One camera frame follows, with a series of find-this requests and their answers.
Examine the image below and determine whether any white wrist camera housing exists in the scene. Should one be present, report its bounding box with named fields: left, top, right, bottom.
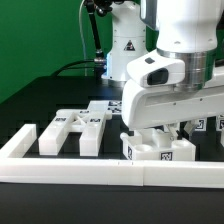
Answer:
left=127, top=50, right=185, bottom=88

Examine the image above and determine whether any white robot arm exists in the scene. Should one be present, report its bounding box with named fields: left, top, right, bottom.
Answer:
left=122, top=0, right=224, bottom=130

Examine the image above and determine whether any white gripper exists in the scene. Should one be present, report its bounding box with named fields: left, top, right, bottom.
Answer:
left=122, top=80, right=224, bottom=140

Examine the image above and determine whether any black cable bundle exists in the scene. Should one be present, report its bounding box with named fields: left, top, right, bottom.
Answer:
left=50, top=59, right=108, bottom=78

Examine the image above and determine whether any white chair back frame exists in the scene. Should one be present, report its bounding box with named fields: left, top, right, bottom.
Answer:
left=38, top=109, right=112, bottom=156

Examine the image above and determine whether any white fiducial marker sheet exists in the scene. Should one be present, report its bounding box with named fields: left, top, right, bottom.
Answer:
left=87, top=100, right=122, bottom=115

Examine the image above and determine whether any white chair seat part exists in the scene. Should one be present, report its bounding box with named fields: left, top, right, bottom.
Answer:
left=120, top=128, right=196, bottom=161

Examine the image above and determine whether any white U-shaped obstacle fence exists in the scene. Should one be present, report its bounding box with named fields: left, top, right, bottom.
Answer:
left=0, top=124, right=224, bottom=188

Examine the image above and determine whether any white tagged cube nut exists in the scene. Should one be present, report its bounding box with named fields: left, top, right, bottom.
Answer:
left=196, top=118, right=207, bottom=131
left=216, top=115, right=224, bottom=131

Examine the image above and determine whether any grey thin cable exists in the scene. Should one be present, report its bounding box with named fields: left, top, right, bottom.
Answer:
left=78, top=0, right=88, bottom=76

